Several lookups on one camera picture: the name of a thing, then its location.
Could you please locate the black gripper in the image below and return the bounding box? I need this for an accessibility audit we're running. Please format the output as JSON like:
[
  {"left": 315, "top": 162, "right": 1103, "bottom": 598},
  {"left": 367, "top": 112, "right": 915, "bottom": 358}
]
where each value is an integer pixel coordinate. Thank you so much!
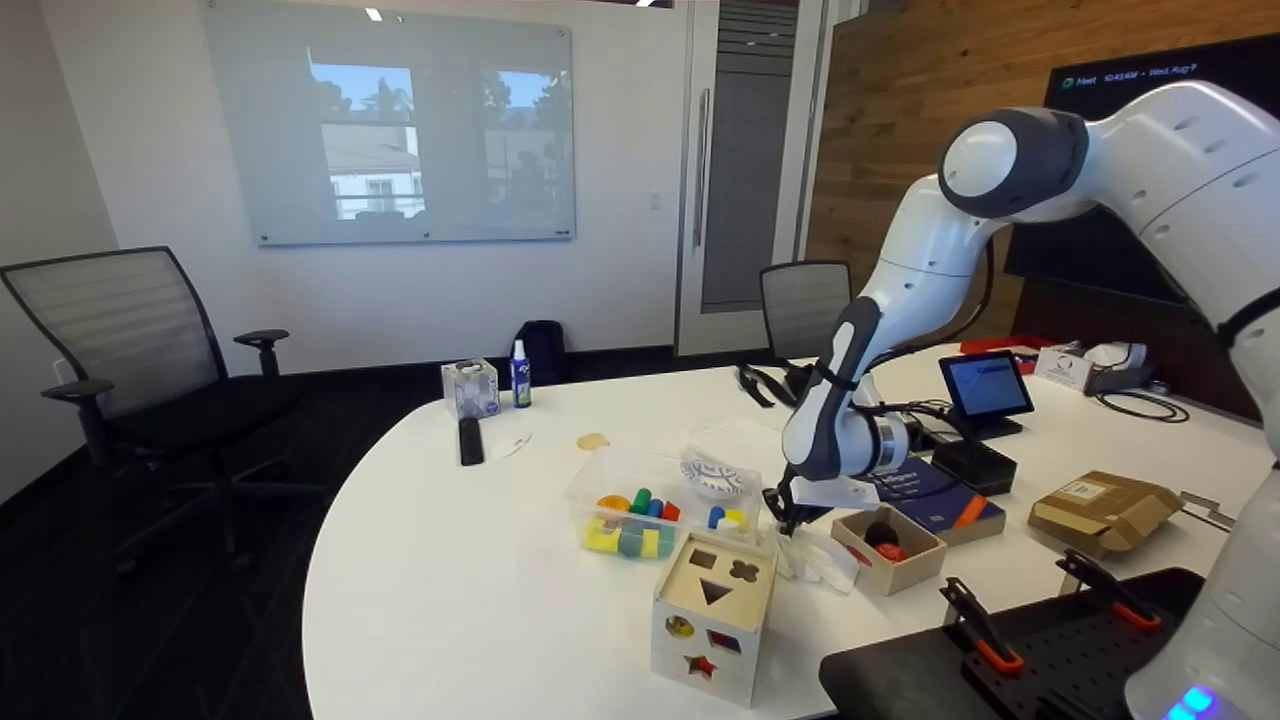
[{"left": 760, "top": 463, "right": 841, "bottom": 541}]

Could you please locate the clear plastic block tray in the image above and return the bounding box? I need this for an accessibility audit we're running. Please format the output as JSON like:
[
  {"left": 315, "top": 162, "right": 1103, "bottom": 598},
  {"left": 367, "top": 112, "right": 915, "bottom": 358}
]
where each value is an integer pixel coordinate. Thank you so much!
[{"left": 573, "top": 447, "right": 771, "bottom": 568}]

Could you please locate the wooden shape sorter box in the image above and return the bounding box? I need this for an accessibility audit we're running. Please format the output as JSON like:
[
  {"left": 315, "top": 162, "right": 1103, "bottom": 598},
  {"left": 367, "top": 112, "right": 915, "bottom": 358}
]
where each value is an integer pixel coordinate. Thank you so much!
[{"left": 650, "top": 530, "right": 780, "bottom": 714}]

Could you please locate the blue hardcover textbook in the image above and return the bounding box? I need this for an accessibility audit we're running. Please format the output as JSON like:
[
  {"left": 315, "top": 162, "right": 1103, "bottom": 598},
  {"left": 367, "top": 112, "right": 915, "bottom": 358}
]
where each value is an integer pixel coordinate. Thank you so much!
[{"left": 877, "top": 455, "right": 1013, "bottom": 545}]

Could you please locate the flat black box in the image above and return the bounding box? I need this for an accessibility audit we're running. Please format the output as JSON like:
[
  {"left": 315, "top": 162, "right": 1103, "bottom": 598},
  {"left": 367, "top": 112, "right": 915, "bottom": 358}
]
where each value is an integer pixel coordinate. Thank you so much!
[{"left": 931, "top": 436, "right": 1020, "bottom": 495}]

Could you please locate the black office chair back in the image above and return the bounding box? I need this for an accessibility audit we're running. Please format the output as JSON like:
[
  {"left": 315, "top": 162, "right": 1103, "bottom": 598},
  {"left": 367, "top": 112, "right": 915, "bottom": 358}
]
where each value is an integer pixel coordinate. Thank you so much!
[{"left": 758, "top": 257, "right": 857, "bottom": 368}]

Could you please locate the red flat object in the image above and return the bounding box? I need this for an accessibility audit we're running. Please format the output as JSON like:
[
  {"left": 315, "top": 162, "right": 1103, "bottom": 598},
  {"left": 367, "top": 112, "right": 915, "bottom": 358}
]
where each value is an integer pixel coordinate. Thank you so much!
[{"left": 957, "top": 333, "right": 1049, "bottom": 361}]

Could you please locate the blue spray bottle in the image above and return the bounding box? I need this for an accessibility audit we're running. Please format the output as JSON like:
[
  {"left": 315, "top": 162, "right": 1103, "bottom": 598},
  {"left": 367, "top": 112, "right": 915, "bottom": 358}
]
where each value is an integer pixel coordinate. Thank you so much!
[{"left": 507, "top": 336, "right": 538, "bottom": 411}]

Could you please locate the brown cardboard box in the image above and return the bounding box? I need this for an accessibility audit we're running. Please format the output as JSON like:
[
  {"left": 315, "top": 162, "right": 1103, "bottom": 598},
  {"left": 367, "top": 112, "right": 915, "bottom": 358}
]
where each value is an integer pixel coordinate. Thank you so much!
[{"left": 1027, "top": 468, "right": 1186, "bottom": 555}]

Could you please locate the clear plastic container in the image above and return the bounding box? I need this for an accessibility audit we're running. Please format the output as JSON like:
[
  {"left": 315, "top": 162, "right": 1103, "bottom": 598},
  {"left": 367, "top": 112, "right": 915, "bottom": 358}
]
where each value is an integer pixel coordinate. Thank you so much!
[{"left": 437, "top": 358, "right": 506, "bottom": 426}]

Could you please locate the white grey headset device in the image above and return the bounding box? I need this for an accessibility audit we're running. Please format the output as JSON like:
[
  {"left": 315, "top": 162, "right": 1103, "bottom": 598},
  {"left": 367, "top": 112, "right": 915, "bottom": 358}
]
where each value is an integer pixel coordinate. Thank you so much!
[{"left": 1086, "top": 340, "right": 1154, "bottom": 402}]

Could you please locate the white framed glass door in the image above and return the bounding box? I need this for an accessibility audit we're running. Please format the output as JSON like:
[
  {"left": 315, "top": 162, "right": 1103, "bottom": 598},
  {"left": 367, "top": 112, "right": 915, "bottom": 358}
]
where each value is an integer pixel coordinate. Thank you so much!
[{"left": 675, "top": 0, "right": 837, "bottom": 361}]

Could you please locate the black mesh office chair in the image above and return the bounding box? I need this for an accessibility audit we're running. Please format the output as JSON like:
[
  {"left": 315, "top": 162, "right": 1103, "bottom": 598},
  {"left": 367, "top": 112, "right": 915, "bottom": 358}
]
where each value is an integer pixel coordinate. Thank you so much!
[{"left": 0, "top": 244, "right": 315, "bottom": 577}]

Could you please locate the black cable bundle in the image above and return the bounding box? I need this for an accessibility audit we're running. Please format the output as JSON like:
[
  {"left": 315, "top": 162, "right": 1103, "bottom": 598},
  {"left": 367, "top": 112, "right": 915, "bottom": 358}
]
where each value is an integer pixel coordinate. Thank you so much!
[{"left": 735, "top": 358, "right": 807, "bottom": 411}]

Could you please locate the black clamp orange handle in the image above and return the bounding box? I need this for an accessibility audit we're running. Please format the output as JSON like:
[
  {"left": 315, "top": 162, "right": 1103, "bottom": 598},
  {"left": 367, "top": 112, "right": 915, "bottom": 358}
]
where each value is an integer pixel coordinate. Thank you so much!
[
  {"left": 1057, "top": 548, "right": 1170, "bottom": 636},
  {"left": 935, "top": 572, "right": 1033, "bottom": 676}
]

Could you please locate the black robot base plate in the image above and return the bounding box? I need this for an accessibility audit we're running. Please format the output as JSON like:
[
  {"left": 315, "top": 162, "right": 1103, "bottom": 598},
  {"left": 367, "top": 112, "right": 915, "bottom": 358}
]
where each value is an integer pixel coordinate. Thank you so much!
[{"left": 817, "top": 565, "right": 1212, "bottom": 720}]

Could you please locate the black looped cable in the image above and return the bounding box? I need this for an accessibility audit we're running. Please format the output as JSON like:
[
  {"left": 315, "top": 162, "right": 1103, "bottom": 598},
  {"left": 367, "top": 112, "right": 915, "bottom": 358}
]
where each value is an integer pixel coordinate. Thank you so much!
[{"left": 1093, "top": 383, "right": 1193, "bottom": 429}]

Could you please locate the black wall monitor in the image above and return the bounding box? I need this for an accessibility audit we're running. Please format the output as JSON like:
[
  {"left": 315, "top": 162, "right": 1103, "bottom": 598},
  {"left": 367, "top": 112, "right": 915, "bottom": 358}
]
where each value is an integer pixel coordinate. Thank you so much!
[{"left": 1006, "top": 34, "right": 1280, "bottom": 307}]

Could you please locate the glass wall whiteboard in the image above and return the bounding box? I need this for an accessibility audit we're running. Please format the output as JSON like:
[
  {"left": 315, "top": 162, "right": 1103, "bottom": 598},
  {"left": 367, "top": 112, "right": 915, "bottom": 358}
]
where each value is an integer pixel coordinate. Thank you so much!
[{"left": 204, "top": 0, "right": 579, "bottom": 251}]

